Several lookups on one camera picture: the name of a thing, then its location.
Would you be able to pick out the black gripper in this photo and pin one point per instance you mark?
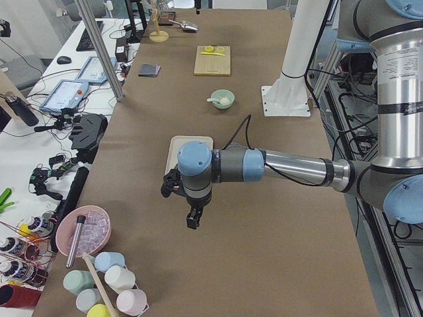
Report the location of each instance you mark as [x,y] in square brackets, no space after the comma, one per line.
[197,205]

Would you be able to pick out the white steamed bun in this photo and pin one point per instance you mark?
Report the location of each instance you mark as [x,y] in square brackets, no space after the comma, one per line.
[224,100]

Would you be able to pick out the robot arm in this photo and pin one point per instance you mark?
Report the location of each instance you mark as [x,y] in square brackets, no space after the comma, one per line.
[392,181]

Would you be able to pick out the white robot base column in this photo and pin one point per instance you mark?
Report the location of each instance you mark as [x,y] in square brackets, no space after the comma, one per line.
[287,97]

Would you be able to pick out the pink bowl with ice cubes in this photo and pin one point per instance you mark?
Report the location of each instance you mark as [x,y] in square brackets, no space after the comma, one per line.
[95,232]

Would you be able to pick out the metal tube in bowl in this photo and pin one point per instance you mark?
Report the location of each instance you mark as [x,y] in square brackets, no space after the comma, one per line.
[75,242]

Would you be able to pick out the mint green bowl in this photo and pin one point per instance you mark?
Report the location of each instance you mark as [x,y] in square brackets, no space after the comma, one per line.
[223,93]

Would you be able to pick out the beige rabbit tray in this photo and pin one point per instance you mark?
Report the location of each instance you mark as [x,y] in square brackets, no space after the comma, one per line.
[177,142]

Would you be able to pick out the white cup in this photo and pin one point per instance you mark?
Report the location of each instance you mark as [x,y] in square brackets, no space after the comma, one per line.
[119,279]

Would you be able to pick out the blue cup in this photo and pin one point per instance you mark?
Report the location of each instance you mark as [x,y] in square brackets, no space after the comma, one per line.
[105,260]

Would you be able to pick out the pink cup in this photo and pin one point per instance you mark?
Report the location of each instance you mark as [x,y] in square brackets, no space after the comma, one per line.
[132,302]

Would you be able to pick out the yellow cup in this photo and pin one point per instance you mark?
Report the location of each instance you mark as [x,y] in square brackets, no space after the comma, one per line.
[98,310]

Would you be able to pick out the green cup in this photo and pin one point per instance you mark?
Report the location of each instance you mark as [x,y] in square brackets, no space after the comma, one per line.
[77,281]

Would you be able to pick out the grey cup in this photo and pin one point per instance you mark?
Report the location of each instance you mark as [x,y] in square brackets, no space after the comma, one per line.
[87,298]

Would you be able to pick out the black plastic device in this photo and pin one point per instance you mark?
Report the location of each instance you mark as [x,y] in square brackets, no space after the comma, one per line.
[86,134]

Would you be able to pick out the bamboo cutting board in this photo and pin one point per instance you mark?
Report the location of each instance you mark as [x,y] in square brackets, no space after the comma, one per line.
[211,65]

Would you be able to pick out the grey folded cloth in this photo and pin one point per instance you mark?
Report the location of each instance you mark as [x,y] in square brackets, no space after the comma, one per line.
[149,70]

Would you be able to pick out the yellow plastic knife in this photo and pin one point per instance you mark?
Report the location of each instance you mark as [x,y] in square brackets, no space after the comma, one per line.
[213,53]

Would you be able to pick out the near teach pendant tablet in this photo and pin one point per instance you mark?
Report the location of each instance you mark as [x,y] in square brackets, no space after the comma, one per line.
[66,94]

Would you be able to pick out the teach pendant tablet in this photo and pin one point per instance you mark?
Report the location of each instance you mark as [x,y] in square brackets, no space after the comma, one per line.
[92,71]
[66,94]

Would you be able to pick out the far teach pendant tablet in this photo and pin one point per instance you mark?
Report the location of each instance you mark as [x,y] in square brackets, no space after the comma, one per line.
[92,71]

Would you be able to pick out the wooden mug tree stand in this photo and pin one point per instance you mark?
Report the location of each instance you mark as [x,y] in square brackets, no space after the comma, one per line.
[158,7]

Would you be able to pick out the metal scoop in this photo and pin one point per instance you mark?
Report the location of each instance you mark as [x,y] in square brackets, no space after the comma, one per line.
[186,25]

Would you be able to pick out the black water bottle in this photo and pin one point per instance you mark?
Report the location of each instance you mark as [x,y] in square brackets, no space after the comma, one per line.
[21,109]

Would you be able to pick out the black keyboard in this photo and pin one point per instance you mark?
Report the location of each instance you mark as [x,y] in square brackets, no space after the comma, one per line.
[85,43]

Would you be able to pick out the black computer mouse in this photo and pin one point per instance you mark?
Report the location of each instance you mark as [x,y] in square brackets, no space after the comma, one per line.
[63,60]

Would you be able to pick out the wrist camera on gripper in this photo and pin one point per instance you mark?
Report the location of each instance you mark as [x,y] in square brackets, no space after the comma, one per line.
[172,184]

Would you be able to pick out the aluminium frame post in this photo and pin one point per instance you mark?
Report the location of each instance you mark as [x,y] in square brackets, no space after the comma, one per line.
[88,18]

